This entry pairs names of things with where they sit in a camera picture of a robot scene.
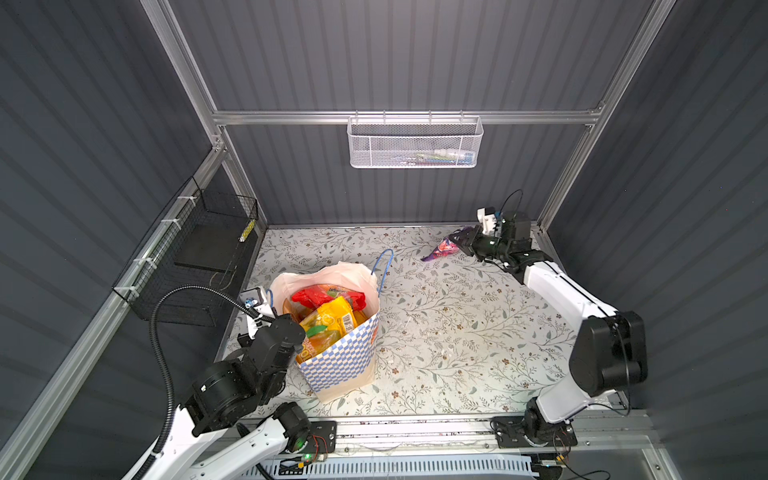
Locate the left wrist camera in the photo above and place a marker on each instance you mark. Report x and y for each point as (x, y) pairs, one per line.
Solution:
(258, 303)

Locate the floral table cloth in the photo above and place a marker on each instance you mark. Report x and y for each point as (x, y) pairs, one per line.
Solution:
(456, 336)

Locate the yellow tag in basket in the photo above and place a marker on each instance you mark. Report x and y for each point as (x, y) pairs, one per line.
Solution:
(247, 231)

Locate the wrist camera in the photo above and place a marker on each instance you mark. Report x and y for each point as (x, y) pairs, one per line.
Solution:
(490, 221)
(258, 303)

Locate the small purple snack bag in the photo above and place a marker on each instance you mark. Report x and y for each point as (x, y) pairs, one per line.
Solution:
(445, 248)

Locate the red snack bag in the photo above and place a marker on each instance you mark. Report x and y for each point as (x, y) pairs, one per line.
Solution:
(316, 295)

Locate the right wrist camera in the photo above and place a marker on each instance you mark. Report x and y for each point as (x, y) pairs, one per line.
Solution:
(490, 221)

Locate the blue checkered paper bag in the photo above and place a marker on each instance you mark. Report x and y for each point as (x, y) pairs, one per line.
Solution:
(350, 363)

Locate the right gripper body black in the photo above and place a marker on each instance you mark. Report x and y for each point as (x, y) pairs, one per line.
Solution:
(490, 248)

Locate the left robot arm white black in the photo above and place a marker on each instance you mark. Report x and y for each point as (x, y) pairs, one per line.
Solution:
(226, 392)

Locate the white wire wall basket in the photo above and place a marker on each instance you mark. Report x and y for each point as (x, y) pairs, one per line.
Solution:
(414, 141)

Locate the yellow snack bag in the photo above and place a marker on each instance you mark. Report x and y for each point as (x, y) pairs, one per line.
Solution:
(326, 326)

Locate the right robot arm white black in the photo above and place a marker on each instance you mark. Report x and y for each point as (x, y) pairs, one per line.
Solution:
(609, 353)

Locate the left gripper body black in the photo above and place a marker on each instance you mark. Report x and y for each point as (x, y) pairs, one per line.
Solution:
(246, 343)

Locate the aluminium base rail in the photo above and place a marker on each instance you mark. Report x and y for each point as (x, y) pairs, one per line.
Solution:
(468, 441)

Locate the black wire side basket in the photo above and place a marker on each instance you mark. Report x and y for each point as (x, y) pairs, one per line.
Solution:
(196, 243)

